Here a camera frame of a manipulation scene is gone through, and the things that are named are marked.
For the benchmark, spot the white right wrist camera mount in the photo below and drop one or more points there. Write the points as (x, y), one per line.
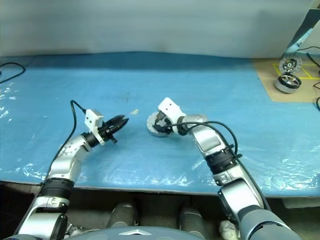
(168, 106)

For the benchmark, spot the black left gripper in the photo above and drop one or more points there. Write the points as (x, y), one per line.
(107, 132)

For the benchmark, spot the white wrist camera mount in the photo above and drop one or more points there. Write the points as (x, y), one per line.
(91, 118)
(168, 106)

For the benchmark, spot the spare finned motor lid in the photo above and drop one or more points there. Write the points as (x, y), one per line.
(290, 65)

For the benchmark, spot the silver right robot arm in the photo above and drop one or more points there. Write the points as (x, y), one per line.
(207, 140)

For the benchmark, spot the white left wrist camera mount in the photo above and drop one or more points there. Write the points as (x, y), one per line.
(91, 118)

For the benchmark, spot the finned round motor lid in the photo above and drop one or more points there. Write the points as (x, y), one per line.
(151, 121)

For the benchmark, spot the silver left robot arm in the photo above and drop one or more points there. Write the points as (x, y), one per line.
(67, 162)

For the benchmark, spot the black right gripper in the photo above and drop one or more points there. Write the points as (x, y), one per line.
(163, 125)

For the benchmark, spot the white paper scrap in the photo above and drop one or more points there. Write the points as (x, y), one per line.
(133, 111)

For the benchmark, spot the brown cardboard sheet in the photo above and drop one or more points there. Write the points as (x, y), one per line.
(267, 75)

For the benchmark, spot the dark rounded robot leg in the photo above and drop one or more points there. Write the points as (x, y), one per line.
(122, 215)
(193, 222)

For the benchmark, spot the grey board stand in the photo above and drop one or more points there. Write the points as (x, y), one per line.
(312, 25)

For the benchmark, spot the blue plastic table cover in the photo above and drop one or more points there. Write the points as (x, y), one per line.
(62, 82)

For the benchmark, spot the spare spoked motor rotor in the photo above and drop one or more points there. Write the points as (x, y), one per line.
(287, 83)

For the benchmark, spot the grey robot torso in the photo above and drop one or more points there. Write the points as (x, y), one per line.
(140, 236)

